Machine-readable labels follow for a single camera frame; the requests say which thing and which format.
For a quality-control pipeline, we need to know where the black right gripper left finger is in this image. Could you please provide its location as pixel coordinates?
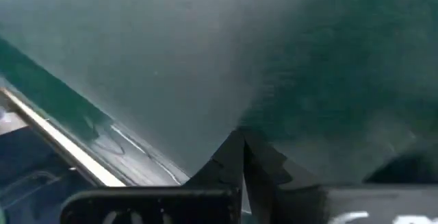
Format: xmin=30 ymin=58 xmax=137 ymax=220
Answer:
xmin=60 ymin=129 xmax=246 ymax=224

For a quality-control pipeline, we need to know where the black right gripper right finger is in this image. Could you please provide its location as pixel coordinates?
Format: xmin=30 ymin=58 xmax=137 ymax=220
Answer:
xmin=243 ymin=129 xmax=330 ymax=224

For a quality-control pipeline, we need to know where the dark green round plate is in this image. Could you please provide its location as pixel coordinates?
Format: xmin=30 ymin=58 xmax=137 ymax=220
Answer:
xmin=0 ymin=0 xmax=438 ymax=188

